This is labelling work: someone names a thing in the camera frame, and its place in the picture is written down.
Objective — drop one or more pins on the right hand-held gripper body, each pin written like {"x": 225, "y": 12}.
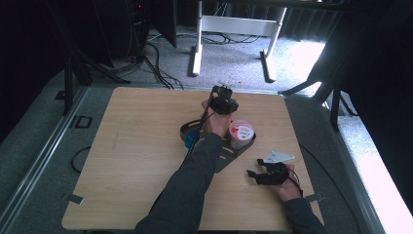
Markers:
{"x": 274, "y": 174}

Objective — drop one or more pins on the grey tape piece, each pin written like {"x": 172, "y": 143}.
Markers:
{"x": 315, "y": 197}
{"x": 74, "y": 198}

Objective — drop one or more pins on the black computer tower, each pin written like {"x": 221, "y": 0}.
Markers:
{"x": 138, "y": 29}

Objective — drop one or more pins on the white desk frame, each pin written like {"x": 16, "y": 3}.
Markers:
{"x": 240, "y": 25}

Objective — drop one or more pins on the blue cup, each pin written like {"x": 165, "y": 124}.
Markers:
{"x": 192, "y": 139}

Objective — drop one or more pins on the pink cup with lid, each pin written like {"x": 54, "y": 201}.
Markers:
{"x": 242, "y": 133}

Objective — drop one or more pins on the person's right hand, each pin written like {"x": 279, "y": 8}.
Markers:
{"x": 290, "y": 190}

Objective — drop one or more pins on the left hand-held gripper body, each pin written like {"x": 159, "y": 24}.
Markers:
{"x": 224, "y": 104}

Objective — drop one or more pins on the aluminium floor rail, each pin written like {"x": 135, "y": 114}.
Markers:
{"x": 360, "y": 175}
{"x": 42, "y": 152}

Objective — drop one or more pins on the black fan-shaped tray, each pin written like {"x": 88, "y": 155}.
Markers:
{"x": 227, "y": 159}

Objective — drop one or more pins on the person's left hand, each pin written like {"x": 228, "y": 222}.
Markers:
{"x": 217, "y": 125}

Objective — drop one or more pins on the black metal stand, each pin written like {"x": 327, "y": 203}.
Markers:
{"x": 334, "y": 100}
{"x": 68, "y": 81}

